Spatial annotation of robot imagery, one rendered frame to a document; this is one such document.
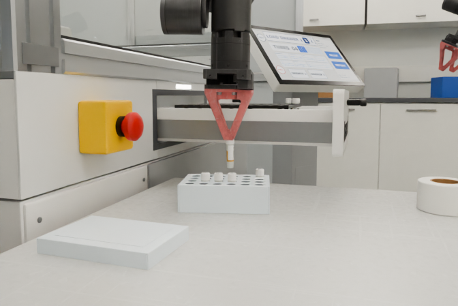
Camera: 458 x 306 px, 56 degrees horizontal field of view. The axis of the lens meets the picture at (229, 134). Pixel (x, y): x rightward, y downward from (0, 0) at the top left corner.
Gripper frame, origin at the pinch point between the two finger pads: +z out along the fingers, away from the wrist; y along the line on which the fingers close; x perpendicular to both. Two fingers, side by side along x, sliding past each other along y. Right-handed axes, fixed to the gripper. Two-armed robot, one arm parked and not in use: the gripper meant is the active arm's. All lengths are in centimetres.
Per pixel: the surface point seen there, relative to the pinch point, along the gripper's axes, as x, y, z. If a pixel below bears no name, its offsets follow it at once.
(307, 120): 12.3, -10.8, -1.7
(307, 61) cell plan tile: 21, -116, -21
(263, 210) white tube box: 5.4, 6.3, 9.5
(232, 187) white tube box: 1.2, 6.4, 6.5
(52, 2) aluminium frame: -21.0, 11.2, -16.5
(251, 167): -3, -185, 34
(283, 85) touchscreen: 11, -97, -11
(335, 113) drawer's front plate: 16.4, -8.0, -3.2
